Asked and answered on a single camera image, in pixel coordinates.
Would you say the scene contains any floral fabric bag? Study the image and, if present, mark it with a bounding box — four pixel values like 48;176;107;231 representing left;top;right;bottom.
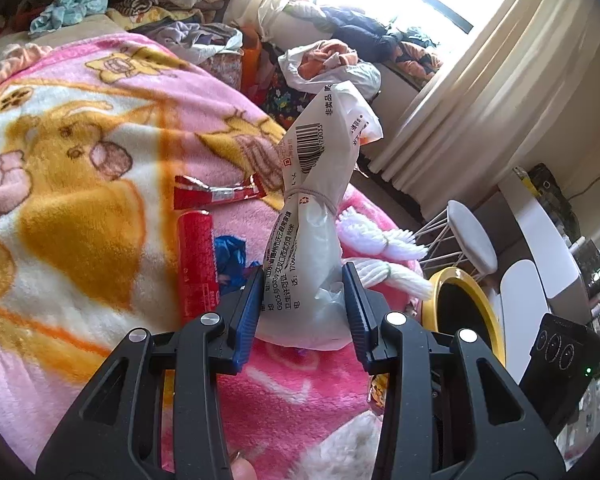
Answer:
200;50;243;93

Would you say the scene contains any blue plastic bag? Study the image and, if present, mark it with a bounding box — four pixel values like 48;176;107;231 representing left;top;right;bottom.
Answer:
214;235;253;296

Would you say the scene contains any dark blue jacket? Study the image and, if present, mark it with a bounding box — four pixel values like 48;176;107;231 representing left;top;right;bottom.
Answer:
320;6;406;61

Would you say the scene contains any desk clutter of bottles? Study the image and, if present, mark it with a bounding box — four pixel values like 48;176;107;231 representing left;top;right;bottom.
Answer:
560;230;600;321

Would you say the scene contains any orange bag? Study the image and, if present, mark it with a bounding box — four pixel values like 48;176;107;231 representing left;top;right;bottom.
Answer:
242;30;267;86

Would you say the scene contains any yellow trash bin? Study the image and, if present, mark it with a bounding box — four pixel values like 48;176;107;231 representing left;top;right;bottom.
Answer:
414;266;507;386

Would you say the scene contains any orange printed blanket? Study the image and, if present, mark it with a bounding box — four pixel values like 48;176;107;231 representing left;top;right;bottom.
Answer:
395;40;443;81

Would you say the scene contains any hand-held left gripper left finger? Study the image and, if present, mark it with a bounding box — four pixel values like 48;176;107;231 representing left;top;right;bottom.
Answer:
36;264;265;480

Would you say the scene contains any red foil wrapper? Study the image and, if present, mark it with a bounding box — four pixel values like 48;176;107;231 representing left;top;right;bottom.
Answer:
172;174;286;211

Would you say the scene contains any white desk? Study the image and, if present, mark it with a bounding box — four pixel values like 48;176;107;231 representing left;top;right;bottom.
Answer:
497;167;596;311

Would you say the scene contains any person's left hand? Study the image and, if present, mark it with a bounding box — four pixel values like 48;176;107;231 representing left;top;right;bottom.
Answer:
230;452;258;480

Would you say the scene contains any white yarn tassel bundle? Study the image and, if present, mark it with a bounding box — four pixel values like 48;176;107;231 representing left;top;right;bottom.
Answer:
336;207;433;301

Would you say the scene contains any white plastic wrapper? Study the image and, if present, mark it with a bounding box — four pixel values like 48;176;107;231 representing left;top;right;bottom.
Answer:
256;80;385;352

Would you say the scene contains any red cylindrical tube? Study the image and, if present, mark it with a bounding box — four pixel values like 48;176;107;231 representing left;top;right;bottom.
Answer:
176;210;218;326

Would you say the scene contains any pink printed blanket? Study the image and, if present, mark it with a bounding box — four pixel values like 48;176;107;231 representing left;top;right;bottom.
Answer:
0;32;431;480

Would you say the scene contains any pleated cream curtain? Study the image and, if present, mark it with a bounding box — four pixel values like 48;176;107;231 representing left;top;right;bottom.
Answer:
370;0;600;221

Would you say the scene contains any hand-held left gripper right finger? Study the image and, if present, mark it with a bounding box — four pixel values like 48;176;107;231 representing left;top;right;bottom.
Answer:
341;261;566;480

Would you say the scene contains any light blue cloth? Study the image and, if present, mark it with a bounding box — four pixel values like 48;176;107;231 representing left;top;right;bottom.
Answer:
29;0;110;36

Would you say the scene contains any white wire-leg stool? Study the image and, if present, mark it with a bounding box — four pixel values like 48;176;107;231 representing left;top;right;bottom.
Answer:
414;200;498;281

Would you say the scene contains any white plastic bag of clothes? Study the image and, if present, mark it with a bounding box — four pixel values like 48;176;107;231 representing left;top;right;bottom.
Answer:
278;40;382;96

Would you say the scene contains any sheer cream curtain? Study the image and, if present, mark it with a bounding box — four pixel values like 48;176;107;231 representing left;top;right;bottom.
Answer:
225;0;341;46

